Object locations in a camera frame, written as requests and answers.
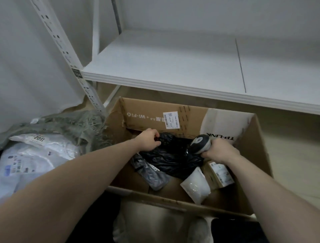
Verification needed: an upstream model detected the white shelf board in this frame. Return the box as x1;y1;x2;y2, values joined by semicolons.
81;28;320;115

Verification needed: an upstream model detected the person's right forearm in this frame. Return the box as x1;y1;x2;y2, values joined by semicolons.
225;153;320;243

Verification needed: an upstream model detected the person's left hand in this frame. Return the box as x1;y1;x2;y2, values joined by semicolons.
135;128;162;152

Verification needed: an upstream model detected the small labelled cardboard box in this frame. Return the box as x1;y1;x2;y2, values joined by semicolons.
201;160;236;190

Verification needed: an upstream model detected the person's left forearm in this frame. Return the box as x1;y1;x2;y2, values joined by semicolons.
0;138;142;243

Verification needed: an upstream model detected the large brown cardboard box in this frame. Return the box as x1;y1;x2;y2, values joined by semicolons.
105;97;274;221

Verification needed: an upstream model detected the grey metal pole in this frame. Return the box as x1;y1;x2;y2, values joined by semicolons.
111;0;123;35

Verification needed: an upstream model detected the person's right hand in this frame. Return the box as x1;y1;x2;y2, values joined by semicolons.
201;138;242;166

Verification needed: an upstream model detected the white diagonal shelf brace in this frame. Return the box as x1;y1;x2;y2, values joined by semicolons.
103;85;121;107

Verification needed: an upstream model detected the olive green plastic parcel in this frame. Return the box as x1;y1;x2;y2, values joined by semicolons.
0;110;111;151

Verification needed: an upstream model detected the grey plastic packet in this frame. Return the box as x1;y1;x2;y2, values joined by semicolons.
129;153;171;191

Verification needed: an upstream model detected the white perforated shelf upright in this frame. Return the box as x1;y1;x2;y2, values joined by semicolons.
29;0;108;116

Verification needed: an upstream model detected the black plastic bag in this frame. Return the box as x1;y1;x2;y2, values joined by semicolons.
138;133;206;180

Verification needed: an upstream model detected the large white plastic parcel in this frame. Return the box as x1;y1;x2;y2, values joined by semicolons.
0;147;73;199

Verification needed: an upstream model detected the white padded packet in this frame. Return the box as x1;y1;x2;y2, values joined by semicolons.
180;166;212;205

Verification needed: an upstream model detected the small white plastic parcel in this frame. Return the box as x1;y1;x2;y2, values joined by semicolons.
9;133;83;161

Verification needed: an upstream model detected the grey handheld barcode scanner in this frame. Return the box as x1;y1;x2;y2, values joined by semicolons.
188;134;212;155

